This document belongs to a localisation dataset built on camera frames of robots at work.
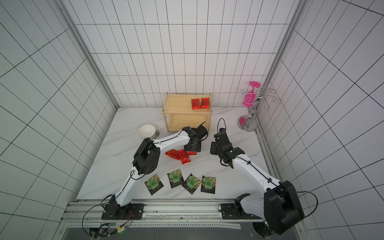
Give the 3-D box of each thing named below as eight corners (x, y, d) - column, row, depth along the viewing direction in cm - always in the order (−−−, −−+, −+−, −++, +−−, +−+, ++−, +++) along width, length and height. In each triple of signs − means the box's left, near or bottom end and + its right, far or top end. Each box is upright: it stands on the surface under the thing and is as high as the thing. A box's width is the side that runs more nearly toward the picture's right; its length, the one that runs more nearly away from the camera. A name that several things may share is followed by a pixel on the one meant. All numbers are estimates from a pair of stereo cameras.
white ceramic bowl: (138, 139, 102) (136, 136, 98) (142, 127, 108) (140, 124, 105) (154, 139, 102) (153, 136, 98) (156, 127, 108) (155, 124, 105)
